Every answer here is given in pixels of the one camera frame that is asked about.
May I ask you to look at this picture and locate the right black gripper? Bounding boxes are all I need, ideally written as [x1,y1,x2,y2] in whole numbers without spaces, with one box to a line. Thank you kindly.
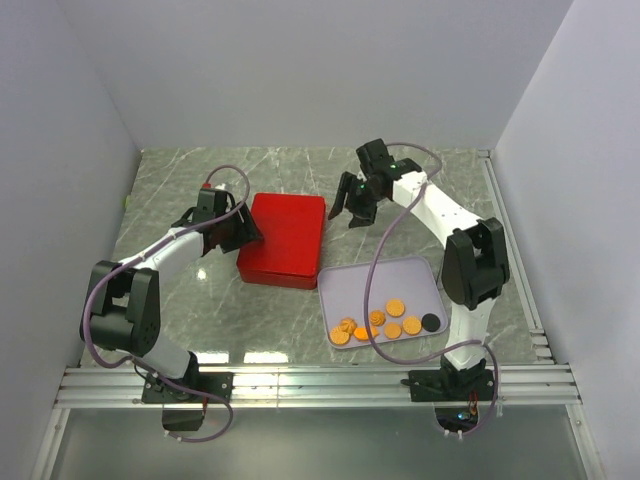
[328,172,385,230]

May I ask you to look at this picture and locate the red cookie box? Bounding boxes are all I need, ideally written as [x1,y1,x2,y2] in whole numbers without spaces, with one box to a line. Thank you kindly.
[236,259,319,290]

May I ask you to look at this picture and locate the red box lid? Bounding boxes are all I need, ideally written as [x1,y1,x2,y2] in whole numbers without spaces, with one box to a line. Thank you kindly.
[237,192,326,266]

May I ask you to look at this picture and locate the lilac plastic tray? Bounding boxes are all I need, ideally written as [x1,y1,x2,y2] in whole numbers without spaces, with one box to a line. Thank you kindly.
[317,256,449,350]

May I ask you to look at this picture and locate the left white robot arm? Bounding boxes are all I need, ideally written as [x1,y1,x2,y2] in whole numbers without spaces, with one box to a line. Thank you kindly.
[79,183,262,402]

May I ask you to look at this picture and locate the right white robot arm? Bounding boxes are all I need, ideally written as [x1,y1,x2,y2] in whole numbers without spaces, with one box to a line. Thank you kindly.
[329,139,510,401]

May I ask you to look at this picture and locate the dotted round biscuit middle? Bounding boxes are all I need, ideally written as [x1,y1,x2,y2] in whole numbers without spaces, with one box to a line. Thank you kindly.
[385,298,406,318]

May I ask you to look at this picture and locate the dotted round biscuit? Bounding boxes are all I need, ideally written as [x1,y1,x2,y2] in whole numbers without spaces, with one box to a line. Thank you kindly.
[402,316,422,336]
[385,298,406,318]
[329,328,351,346]

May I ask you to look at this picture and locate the swirl cookie lower left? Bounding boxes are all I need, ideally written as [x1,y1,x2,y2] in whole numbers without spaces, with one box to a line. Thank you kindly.
[339,317,358,335]

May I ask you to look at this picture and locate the dotted round biscuit left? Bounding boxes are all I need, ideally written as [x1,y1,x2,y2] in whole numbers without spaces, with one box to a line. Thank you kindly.
[329,328,351,346]

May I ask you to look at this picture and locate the plain orange round cookie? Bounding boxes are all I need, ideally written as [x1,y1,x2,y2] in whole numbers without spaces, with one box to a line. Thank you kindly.
[384,322,403,340]

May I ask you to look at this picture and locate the dotted round biscuit right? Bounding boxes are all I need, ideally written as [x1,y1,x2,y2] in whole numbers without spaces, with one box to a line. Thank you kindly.
[402,316,422,336]

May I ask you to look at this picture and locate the black sandwich cookie right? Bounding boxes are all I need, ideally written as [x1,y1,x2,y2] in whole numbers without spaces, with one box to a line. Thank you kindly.
[421,313,441,333]

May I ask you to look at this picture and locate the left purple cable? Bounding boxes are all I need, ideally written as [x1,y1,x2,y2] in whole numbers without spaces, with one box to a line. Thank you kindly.
[82,164,251,444]

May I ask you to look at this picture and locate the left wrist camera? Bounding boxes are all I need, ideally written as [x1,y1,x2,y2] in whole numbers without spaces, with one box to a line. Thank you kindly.
[199,183,232,197]

